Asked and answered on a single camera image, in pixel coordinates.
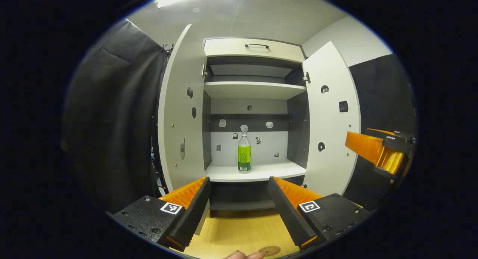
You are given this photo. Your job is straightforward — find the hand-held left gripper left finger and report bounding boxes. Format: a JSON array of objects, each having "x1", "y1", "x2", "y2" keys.
[{"x1": 112, "y1": 176, "x2": 211, "y2": 252}]

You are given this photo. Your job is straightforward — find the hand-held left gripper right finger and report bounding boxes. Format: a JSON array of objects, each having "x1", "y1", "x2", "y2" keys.
[{"x1": 267, "y1": 176, "x2": 372, "y2": 252}]

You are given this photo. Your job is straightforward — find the white door with cat sticker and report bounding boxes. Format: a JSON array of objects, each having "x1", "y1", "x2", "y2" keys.
[{"x1": 302, "y1": 41, "x2": 361, "y2": 196}]

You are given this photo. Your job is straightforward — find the clear bottle with green label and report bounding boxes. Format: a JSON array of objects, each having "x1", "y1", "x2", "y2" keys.
[{"x1": 238, "y1": 131, "x2": 252, "y2": 174}]

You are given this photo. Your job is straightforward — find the white door with camera sticker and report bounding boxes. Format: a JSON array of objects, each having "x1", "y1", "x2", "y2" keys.
[{"x1": 158, "y1": 24, "x2": 208, "y2": 192}]

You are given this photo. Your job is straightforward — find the white and grey cabinet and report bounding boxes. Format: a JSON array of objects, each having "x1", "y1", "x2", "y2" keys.
[{"x1": 202, "y1": 37, "x2": 311, "y2": 218}]

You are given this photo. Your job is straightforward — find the white cabinet shelf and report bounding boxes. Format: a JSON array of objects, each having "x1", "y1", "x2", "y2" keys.
[
  {"x1": 204, "y1": 81, "x2": 307, "y2": 100},
  {"x1": 205, "y1": 159, "x2": 307, "y2": 182}
]

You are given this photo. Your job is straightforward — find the white cabinet drawer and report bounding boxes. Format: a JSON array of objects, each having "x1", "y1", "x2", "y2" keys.
[{"x1": 204, "y1": 38, "x2": 307, "y2": 63}]

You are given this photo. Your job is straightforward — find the black backdrop cloth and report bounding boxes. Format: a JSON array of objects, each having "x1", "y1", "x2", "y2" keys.
[
  {"x1": 62, "y1": 18, "x2": 168, "y2": 215},
  {"x1": 344, "y1": 54, "x2": 417, "y2": 211}
]

